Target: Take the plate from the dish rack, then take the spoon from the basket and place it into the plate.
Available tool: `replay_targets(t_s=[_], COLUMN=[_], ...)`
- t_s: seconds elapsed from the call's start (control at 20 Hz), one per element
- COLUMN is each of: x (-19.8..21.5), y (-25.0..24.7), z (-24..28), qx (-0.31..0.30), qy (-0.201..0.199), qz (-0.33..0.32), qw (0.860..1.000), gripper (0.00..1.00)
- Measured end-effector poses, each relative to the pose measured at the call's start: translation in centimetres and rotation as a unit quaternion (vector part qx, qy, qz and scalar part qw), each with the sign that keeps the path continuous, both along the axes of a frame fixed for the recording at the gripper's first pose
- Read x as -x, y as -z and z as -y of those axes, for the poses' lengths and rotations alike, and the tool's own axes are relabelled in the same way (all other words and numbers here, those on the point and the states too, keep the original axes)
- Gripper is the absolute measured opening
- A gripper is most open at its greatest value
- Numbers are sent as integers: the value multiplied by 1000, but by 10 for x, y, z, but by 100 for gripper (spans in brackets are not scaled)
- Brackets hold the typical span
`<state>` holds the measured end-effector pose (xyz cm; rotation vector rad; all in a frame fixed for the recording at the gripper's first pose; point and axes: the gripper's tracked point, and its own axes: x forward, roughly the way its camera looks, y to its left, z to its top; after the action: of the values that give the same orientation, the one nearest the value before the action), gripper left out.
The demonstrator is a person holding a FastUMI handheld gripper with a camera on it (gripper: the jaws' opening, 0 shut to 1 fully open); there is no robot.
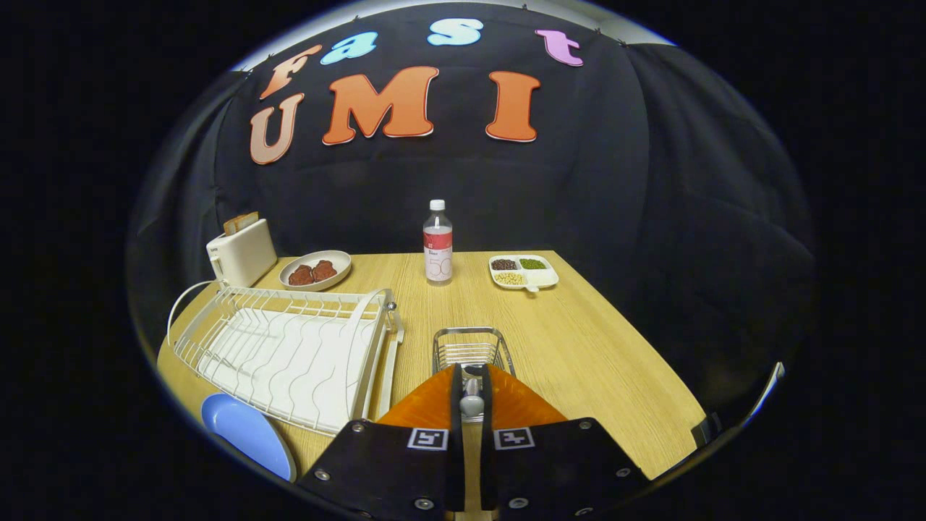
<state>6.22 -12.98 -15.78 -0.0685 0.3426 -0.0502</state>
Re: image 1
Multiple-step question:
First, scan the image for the beige plate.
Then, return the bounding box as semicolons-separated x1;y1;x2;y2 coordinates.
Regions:
279;250;353;292

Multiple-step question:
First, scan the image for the silver spoon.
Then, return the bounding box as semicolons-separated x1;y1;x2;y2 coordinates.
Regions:
460;365;485;420

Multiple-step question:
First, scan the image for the white wire dish rack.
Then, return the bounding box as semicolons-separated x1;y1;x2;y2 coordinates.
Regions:
172;284;406;437

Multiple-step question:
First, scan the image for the white divided bean dish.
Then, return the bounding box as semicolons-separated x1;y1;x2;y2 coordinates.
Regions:
488;254;560;293

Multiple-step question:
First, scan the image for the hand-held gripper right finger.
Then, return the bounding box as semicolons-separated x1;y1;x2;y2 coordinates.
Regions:
480;364;652;521

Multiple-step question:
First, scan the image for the cream toaster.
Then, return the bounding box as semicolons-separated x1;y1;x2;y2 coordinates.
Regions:
206;218;279;289

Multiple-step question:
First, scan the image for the blue plate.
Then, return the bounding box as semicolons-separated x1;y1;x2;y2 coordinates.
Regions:
200;393;297;483

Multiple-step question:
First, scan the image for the clear bottle with red label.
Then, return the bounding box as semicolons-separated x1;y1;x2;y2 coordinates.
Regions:
422;200;454;286

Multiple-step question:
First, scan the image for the white drip tray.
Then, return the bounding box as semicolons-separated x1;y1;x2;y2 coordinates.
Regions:
199;308;402;435

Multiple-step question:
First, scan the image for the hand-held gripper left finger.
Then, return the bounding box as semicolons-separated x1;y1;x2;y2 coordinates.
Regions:
297;364;465;521

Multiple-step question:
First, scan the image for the metal wire basket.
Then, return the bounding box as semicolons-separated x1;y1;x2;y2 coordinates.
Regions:
432;327;516;424

